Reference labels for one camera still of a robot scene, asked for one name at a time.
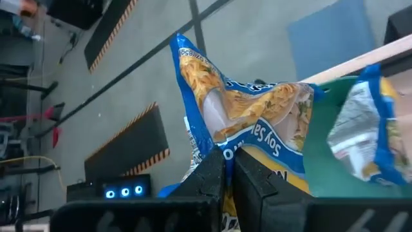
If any black computer tower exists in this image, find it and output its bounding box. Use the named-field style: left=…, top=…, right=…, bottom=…
left=66, top=173, right=152, bottom=203

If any blue soy sauce noodle pack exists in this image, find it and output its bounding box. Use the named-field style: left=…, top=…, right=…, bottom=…
left=326, top=63, right=412, bottom=187
left=157, top=33, right=326, bottom=232

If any black striped floor mat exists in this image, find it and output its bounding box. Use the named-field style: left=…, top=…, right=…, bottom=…
left=84, top=0, right=138, bottom=73
left=84, top=102, right=171, bottom=183

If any teal plastic bin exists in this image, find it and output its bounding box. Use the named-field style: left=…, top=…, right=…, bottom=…
left=301, top=75, right=412, bottom=198

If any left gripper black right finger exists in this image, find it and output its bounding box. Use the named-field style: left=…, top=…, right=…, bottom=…
left=232, top=147, right=412, bottom=232

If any blue floor mat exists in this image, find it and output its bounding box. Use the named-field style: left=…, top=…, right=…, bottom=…
left=287, top=0, right=377, bottom=81

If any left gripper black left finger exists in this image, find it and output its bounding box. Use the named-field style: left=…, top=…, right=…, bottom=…
left=50, top=146, right=227, bottom=232

